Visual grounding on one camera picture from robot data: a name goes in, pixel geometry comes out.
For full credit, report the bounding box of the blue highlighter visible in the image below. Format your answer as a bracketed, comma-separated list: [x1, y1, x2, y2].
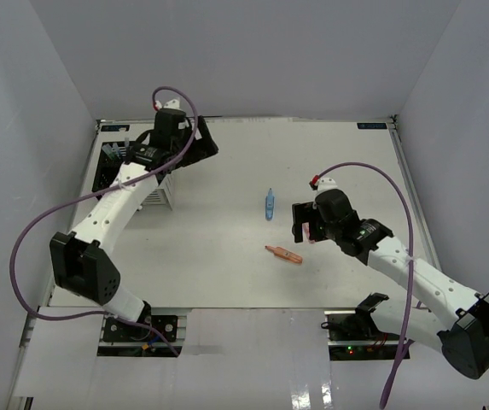
[265, 188, 276, 221]

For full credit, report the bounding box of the green gel pen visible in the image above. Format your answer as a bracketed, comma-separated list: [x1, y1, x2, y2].
[112, 143, 123, 158]

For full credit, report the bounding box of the black gel pen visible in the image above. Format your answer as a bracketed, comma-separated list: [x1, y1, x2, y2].
[102, 144, 115, 160]

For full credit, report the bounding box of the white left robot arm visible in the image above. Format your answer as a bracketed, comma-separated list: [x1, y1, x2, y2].
[49, 108, 218, 341]

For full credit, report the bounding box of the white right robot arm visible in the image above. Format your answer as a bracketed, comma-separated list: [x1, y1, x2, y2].
[292, 187, 489, 379]

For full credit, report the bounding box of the pink highlighter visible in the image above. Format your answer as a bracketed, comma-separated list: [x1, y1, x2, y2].
[303, 223, 315, 243]

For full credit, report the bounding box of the orange highlighter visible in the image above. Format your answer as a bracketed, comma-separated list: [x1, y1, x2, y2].
[265, 245, 303, 265]

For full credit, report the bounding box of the white slotted organizer box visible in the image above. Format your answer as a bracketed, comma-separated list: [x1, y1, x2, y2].
[142, 174, 175, 209]

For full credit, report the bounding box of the black slotted organizer box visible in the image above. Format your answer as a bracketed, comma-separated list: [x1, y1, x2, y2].
[92, 142, 126, 192]

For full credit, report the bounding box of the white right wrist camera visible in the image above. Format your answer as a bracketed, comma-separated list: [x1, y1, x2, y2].
[309, 175, 338, 196]

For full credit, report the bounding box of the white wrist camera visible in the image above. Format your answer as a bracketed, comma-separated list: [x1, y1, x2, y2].
[309, 175, 338, 196]
[153, 97, 180, 111]

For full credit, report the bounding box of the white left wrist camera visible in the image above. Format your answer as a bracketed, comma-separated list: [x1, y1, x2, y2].
[153, 97, 180, 111]

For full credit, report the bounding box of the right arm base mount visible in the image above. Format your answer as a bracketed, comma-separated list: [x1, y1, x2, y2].
[320, 293, 399, 361]

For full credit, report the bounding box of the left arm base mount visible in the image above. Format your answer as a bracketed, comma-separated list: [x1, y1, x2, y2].
[96, 314, 185, 358]

